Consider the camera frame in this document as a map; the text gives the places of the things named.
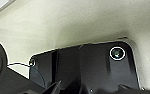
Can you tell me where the round white-ringed base button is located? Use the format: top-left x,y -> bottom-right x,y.
109,46 -> 127,61

